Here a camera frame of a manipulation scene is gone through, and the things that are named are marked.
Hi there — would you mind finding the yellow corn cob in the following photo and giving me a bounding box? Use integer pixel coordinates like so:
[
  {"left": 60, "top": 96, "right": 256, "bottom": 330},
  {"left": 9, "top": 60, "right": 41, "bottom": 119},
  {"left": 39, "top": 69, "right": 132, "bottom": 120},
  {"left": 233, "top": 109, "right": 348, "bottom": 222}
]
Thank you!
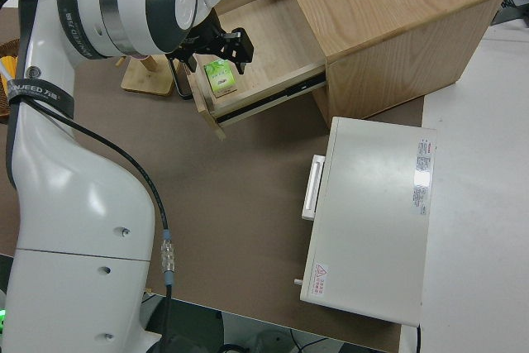
[{"left": 0, "top": 55, "right": 18, "bottom": 86}]

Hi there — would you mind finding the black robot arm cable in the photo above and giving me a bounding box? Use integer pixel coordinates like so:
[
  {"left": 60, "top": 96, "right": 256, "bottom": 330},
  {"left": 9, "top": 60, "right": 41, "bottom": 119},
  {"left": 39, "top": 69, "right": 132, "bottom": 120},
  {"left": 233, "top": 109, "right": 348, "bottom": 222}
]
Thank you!
[{"left": 0, "top": 0, "right": 177, "bottom": 353}]

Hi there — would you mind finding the light wooden cabinet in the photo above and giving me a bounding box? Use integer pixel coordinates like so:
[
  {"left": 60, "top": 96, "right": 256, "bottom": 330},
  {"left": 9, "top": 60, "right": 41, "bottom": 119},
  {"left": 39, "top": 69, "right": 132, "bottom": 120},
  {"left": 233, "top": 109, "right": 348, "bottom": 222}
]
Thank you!
[{"left": 270, "top": 0, "right": 508, "bottom": 125}]

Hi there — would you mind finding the black drawer handle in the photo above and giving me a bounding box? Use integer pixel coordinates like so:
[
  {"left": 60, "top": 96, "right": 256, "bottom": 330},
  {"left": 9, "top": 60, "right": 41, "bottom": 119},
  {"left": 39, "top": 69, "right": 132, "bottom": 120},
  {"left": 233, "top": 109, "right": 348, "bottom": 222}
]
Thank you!
[{"left": 168, "top": 57, "right": 194, "bottom": 101}]

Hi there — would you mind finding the white microwave door handle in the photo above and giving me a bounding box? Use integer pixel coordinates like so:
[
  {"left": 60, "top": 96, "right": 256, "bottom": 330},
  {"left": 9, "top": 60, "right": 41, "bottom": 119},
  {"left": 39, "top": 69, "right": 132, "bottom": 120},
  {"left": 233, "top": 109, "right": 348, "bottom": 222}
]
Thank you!
[{"left": 300, "top": 155, "right": 327, "bottom": 222}]

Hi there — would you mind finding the metal drawer slide rail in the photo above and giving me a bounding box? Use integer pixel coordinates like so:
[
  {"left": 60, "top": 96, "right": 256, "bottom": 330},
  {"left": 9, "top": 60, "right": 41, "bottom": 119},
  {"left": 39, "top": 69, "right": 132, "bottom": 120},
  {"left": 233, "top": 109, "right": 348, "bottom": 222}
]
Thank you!
[{"left": 215, "top": 74, "right": 327, "bottom": 125}]

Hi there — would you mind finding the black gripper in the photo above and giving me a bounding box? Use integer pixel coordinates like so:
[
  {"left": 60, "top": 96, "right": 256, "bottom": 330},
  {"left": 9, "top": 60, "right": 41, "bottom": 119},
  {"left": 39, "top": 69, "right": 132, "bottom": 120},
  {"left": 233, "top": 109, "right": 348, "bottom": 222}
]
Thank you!
[{"left": 167, "top": 12, "right": 255, "bottom": 75}]

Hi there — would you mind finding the brown wicker basket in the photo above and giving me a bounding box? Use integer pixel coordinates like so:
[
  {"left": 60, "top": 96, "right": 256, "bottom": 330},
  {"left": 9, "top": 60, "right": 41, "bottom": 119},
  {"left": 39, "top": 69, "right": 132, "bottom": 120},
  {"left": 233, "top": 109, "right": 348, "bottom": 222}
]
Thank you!
[{"left": 0, "top": 37, "right": 21, "bottom": 123}]

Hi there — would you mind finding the small green carton box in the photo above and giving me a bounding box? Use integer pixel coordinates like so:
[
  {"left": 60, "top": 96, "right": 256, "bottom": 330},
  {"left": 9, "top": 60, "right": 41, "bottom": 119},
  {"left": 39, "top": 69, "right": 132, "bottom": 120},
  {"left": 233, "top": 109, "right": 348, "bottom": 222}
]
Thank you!
[{"left": 203, "top": 60, "right": 239, "bottom": 96}]

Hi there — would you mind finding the light wooden drawer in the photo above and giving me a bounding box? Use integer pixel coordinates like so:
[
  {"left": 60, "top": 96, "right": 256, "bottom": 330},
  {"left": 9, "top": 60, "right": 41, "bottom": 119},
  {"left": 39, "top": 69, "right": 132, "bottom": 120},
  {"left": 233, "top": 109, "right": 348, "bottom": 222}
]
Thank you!
[{"left": 196, "top": 0, "right": 328, "bottom": 141}]

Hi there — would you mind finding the brown table mat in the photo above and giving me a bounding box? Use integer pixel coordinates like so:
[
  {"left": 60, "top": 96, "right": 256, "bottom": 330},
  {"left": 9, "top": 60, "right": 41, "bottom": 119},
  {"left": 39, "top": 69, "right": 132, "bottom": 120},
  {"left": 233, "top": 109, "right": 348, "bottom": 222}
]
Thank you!
[{"left": 0, "top": 7, "right": 427, "bottom": 353}]

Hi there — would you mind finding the white microwave oven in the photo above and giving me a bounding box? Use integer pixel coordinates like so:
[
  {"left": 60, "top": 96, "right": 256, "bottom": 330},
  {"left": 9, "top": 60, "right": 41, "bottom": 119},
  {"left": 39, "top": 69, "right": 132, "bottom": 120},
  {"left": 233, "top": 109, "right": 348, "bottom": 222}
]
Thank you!
[{"left": 293, "top": 116, "right": 438, "bottom": 327}]

